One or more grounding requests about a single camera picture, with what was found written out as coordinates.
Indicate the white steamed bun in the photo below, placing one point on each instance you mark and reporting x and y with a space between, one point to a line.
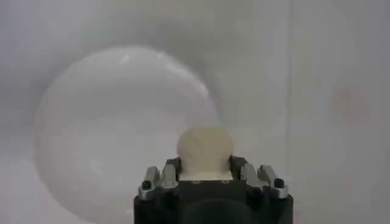
205 150

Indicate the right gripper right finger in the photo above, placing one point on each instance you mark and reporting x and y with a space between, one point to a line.
259 178

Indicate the white round plate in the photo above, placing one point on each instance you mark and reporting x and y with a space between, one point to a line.
122 131

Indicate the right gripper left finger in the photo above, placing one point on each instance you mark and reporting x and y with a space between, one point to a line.
164 178

